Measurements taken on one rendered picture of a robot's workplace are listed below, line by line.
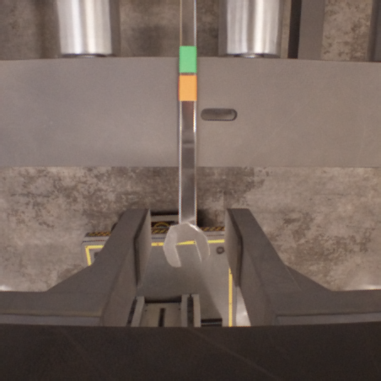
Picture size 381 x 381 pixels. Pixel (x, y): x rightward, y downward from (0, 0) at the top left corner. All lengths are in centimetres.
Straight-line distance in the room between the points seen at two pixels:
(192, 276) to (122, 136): 110
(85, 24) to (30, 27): 111
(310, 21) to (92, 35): 44
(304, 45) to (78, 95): 53
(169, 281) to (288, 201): 78
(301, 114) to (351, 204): 151
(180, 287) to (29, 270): 99
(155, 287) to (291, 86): 119
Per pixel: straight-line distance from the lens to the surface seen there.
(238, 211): 15
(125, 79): 24
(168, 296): 136
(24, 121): 27
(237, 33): 52
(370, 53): 66
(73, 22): 54
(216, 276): 130
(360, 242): 188
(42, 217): 171
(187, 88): 23
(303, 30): 69
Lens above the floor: 140
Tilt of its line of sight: 74 degrees down
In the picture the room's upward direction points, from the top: 178 degrees clockwise
